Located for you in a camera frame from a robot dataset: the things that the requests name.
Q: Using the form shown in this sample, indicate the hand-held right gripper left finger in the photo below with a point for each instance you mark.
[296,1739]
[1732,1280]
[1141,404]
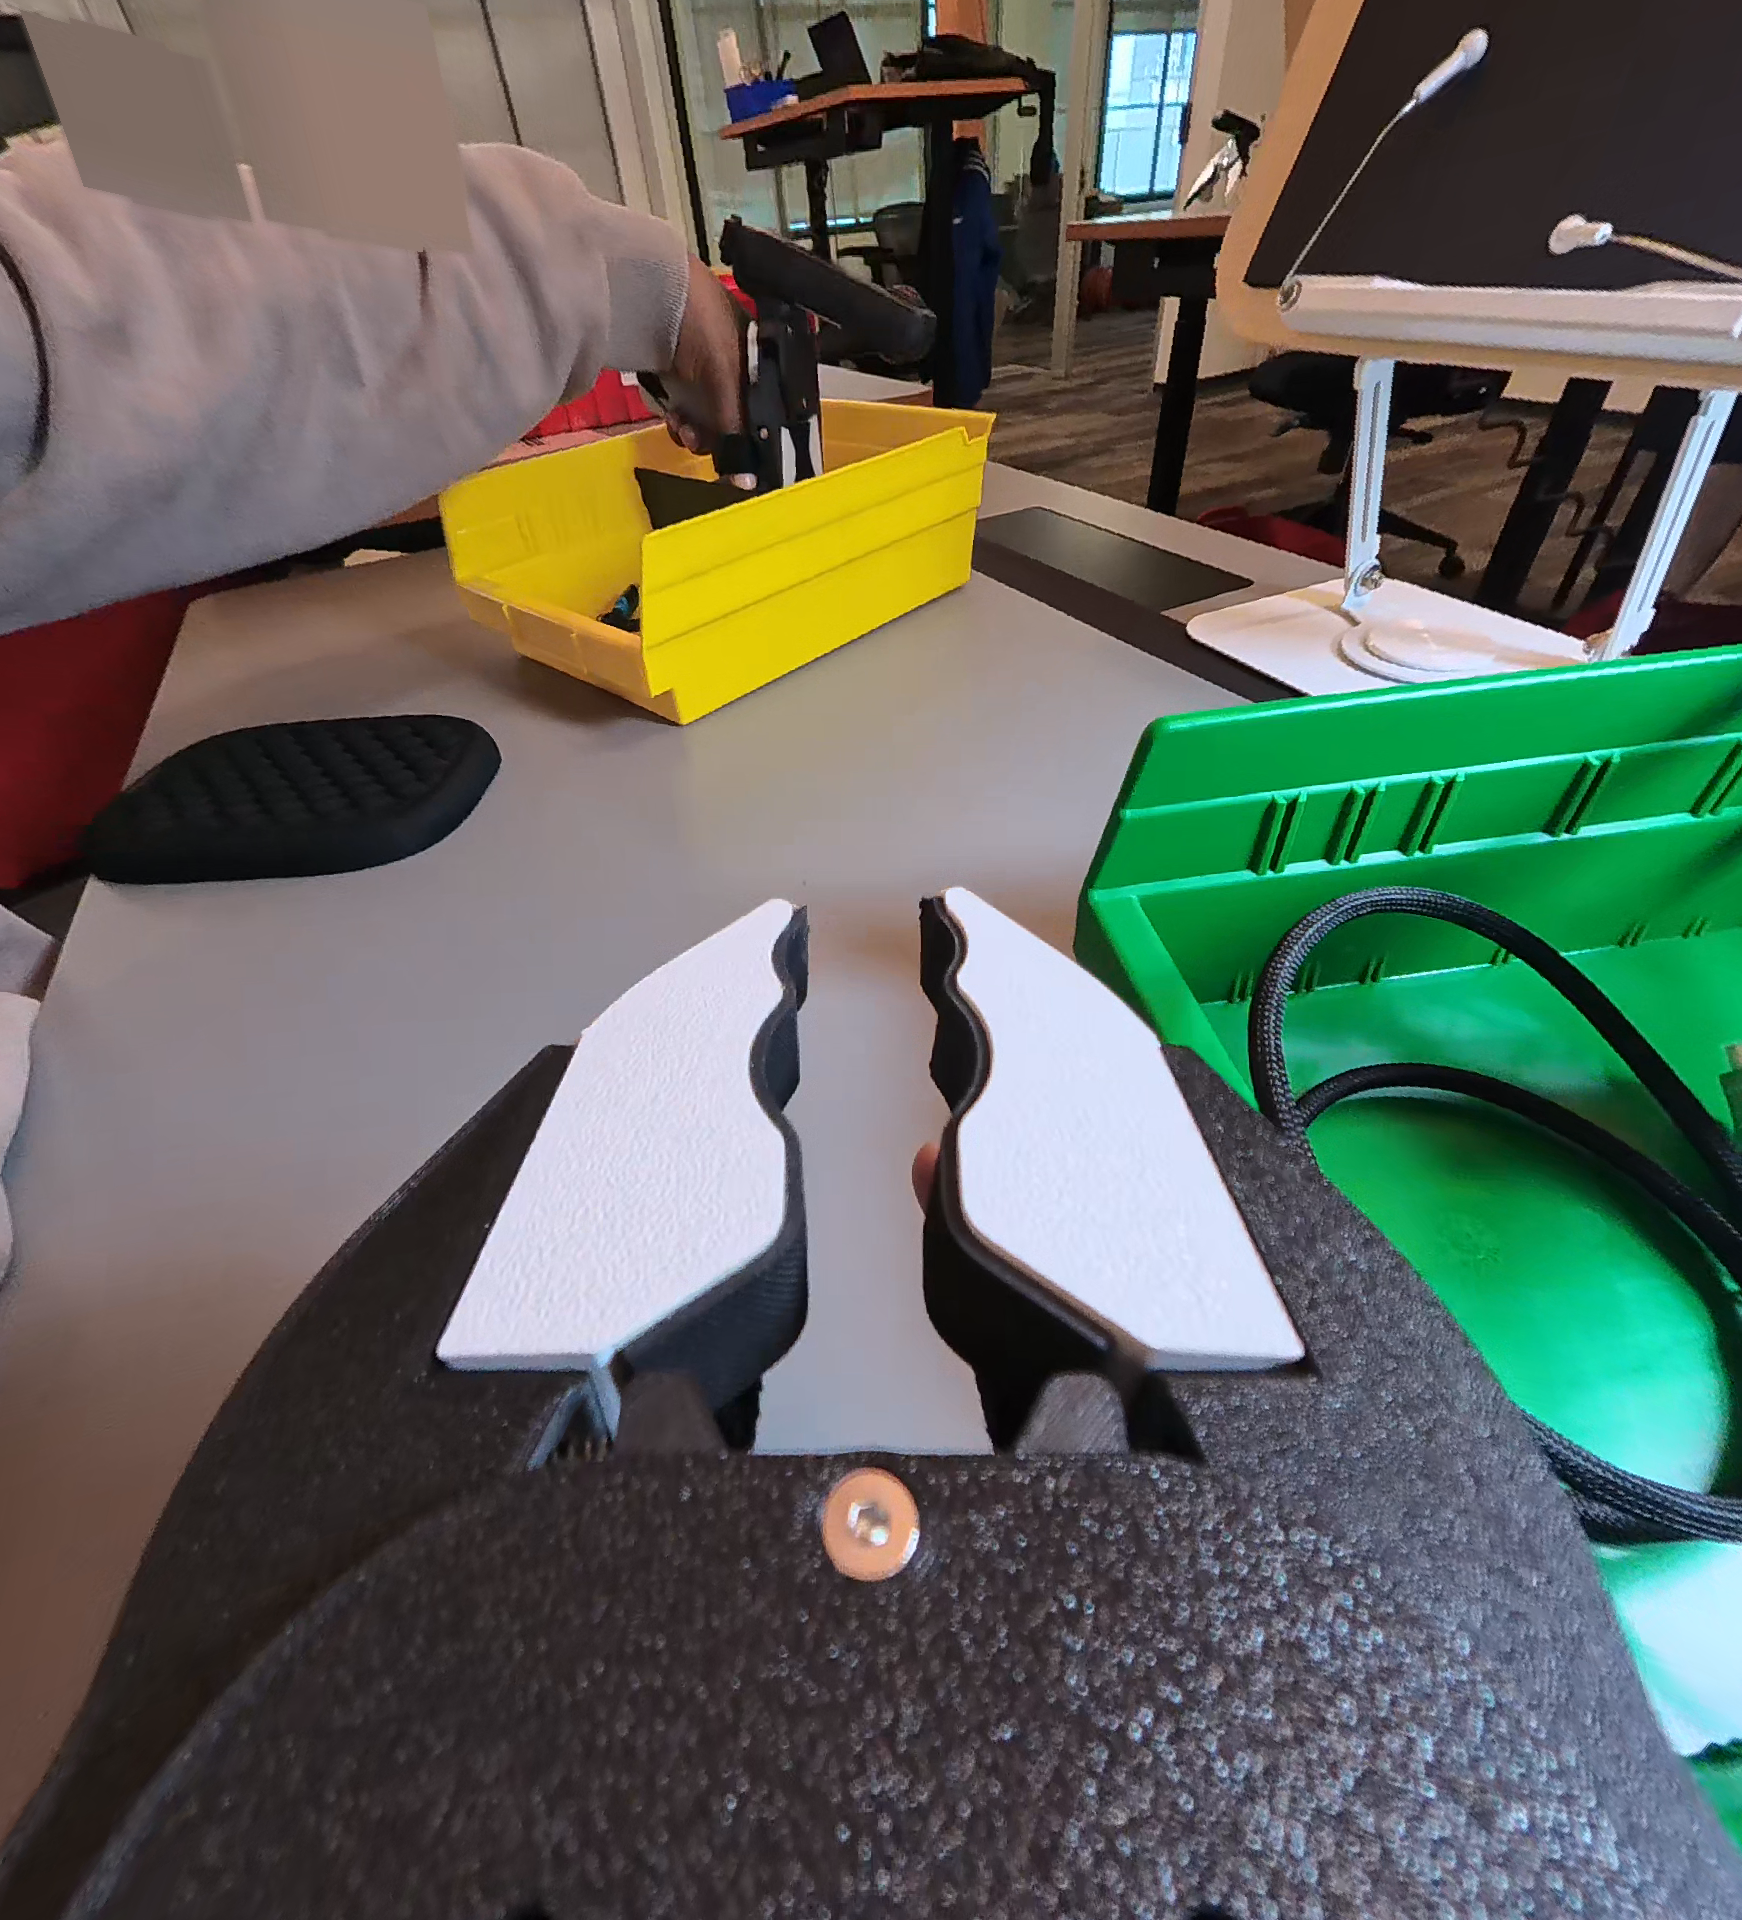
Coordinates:
[632,1171]

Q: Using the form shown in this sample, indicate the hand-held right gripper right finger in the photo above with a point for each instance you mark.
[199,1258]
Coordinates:
[1109,1171]

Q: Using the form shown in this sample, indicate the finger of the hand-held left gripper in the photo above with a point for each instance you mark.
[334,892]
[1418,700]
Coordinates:
[799,435]

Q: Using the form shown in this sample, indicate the yellow plastic bin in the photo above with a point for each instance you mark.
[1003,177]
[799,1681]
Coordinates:
[811,555]

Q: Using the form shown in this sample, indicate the green plastic bin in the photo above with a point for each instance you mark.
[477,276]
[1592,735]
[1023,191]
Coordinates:
[1489,1248]

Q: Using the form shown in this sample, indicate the person's left forearm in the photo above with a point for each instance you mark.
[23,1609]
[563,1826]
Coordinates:
[214,375]

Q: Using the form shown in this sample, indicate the person's left hand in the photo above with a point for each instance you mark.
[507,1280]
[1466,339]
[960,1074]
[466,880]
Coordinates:
[706,368]

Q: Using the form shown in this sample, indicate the person's right hand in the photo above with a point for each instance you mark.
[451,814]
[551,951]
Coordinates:
[931,1178]

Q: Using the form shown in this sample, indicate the wooden desk with black legs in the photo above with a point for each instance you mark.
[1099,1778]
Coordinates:
[1159,231]
[889,101]

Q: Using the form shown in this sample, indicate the window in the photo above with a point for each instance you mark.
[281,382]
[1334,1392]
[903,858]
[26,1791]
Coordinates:
[1149,118]

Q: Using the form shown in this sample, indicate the black and silver desk gadget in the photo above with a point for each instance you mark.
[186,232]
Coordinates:
[1231,144]

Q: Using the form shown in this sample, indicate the black office chair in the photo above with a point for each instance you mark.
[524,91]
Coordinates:
[1338,391]

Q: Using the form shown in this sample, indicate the black padded wrist rest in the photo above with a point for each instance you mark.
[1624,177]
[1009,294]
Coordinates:
[288,796]

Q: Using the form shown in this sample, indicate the white board stand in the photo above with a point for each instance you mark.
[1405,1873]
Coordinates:
[1407,647]

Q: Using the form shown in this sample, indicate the red plastic bin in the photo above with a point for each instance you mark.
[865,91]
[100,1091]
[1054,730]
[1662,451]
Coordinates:
[32,748]

